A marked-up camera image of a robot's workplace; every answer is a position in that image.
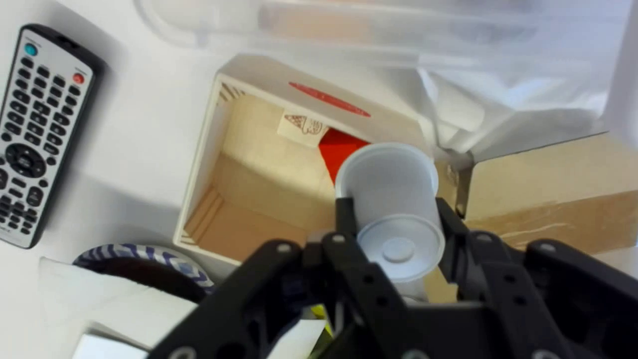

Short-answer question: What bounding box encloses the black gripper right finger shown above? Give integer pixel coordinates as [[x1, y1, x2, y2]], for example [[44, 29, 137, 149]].
[[434, 198, 638, 359]]

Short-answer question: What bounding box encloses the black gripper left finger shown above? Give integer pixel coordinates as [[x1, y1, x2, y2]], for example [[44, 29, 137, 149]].
[[147, 196, 416, 359]]

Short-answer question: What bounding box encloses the clear plastic cup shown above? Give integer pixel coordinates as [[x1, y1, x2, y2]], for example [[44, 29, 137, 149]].
[[333, 141, 446, 302]]

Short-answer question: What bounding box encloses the small open wooden box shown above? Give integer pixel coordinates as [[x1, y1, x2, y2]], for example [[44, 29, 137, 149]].
[[171, 55, 466, 268]]

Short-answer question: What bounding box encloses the clear plastic box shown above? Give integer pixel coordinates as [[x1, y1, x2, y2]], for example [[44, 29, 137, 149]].
[[135, 0, 638, 69]]

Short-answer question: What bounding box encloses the blue striped rim plate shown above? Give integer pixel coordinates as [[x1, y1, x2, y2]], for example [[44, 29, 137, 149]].
[[69, 242, 215, 306]]

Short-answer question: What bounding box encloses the white paper sheet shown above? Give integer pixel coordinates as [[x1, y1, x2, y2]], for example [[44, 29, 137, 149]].
[[36, 256, 207, 359]]

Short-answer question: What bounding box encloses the red block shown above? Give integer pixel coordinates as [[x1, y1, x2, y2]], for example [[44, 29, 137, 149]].
[[317, 129, 372, 186]]

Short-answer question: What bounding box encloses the wooden cube with print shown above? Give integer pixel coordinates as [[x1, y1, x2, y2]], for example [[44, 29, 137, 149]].
[[277, 111, 329, 147]]

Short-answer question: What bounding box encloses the black grey remote control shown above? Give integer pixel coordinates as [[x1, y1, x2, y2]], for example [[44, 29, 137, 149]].
[[0, 23, 101, 252]]

